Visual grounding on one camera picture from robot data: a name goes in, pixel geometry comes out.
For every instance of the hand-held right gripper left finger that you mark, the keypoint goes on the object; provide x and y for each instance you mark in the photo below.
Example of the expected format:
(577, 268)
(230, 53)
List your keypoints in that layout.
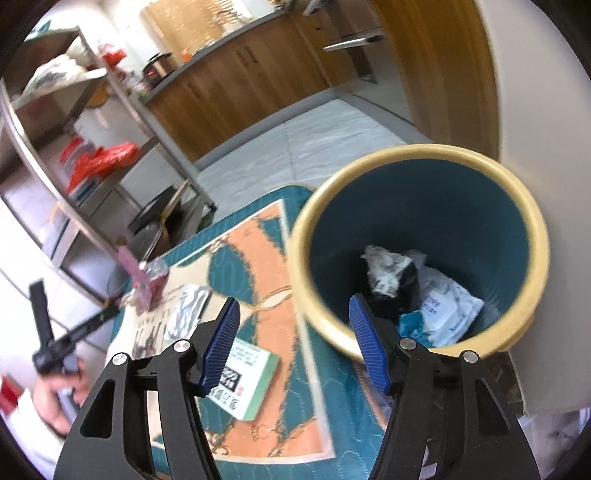
(221, 346)

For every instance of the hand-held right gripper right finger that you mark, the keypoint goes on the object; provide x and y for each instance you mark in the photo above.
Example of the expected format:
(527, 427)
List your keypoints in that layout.
(369, 346)

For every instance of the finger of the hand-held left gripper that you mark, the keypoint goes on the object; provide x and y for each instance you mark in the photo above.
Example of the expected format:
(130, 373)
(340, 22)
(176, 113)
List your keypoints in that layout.
(94, 323)

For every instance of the blue face mask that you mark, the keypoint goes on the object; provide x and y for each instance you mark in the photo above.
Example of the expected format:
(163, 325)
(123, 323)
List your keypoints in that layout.
(413, 325)

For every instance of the black plastic bag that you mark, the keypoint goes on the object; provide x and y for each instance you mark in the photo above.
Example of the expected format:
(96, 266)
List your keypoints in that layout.
(408, 290)

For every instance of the clear white plastic bag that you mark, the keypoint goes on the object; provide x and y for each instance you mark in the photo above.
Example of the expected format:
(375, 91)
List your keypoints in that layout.
(385, 265)

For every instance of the white grey mailing bag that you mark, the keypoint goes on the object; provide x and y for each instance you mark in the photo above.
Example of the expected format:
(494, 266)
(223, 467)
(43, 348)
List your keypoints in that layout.
(455, 309)

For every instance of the teal bin with yellow rim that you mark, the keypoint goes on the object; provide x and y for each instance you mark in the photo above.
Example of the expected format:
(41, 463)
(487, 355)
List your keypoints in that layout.
(415, 207)

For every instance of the person's left hand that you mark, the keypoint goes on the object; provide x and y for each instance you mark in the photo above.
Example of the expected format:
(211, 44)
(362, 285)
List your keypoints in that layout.
(60, 401)

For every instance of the white green medicine box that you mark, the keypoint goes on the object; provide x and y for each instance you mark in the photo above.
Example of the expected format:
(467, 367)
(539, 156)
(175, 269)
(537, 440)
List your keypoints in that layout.
(254, 369)

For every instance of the purple plastic wrapper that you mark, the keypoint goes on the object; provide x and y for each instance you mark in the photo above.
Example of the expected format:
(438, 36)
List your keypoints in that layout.
(143, 277)

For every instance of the teal orange printed cushion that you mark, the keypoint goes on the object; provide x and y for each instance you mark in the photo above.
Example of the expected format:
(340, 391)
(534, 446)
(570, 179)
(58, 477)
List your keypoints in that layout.
(258, 258)

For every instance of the flat black box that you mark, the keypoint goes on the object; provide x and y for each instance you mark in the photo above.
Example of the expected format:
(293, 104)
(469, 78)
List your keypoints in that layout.
(154, 207)

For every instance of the red plastic bag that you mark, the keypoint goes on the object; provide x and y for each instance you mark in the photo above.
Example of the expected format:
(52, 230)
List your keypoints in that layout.
(101, 161)

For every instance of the stainless steel shelf rack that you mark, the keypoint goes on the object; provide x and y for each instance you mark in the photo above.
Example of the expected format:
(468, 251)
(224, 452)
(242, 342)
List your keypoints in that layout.
(115, 92)

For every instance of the white striped bag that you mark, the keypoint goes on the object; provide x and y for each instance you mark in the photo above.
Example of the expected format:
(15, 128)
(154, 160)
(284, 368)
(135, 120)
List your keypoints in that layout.
(53, 74)

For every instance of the wooden kitchen base cabinets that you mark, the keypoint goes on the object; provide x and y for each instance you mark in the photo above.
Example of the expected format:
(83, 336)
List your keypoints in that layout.
(240, 87)

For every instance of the dark rice cooker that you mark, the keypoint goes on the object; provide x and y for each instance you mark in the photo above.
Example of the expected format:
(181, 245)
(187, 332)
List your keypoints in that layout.
(157, 69)

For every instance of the tall wooden cabinet panel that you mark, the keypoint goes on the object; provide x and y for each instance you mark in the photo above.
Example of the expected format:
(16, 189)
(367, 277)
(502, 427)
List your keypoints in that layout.
(438, 69)

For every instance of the built-in steel oven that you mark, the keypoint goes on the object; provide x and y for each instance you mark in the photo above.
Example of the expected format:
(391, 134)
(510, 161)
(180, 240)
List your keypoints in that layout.
(364, 60)

